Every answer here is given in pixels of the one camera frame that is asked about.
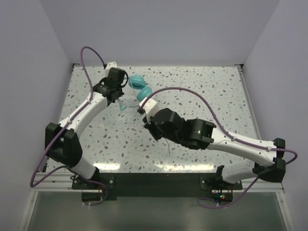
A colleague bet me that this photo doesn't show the teal white cat-ear headphones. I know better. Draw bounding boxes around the teal white cat-ear headphones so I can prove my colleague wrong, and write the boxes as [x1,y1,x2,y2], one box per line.
[117,75,152,111]

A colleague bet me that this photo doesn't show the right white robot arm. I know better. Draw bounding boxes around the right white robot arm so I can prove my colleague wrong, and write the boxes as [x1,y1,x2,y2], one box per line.
[140,108,286,189]

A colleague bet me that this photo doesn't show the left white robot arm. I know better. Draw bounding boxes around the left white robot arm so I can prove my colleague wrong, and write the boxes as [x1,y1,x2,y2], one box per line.
[45,67,128,189]

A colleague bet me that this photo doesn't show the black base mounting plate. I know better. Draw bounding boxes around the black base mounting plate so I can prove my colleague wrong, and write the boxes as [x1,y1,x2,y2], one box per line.
[70,173,243,202]

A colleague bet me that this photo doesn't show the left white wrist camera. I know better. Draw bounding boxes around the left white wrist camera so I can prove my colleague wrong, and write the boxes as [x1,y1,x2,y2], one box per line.
[104,61,118,75]

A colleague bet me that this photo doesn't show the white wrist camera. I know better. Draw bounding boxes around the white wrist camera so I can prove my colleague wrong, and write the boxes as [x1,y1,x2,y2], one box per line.
[137,99,159,123]
[104,61,118,75]

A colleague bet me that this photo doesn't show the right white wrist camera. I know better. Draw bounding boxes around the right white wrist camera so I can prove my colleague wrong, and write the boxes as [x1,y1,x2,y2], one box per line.
[137,99,159,123]

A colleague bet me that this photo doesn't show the front aluminium frame rail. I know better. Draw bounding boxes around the front aluminium frame rail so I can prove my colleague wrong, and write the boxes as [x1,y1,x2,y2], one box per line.
[19,172,286,231]

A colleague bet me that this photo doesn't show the aluminium frame rail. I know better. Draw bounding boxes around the aluminium frame rail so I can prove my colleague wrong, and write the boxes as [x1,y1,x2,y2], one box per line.
[234,63,286,193]
[19,172,286,231]

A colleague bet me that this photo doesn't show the right aluminium frame rail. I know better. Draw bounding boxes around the right aluminium frame rail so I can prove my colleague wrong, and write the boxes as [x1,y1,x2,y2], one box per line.
[234,63,286,193]

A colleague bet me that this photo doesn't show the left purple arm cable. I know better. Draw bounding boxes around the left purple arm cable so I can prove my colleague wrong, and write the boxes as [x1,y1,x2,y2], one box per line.
[29,47,108,188]

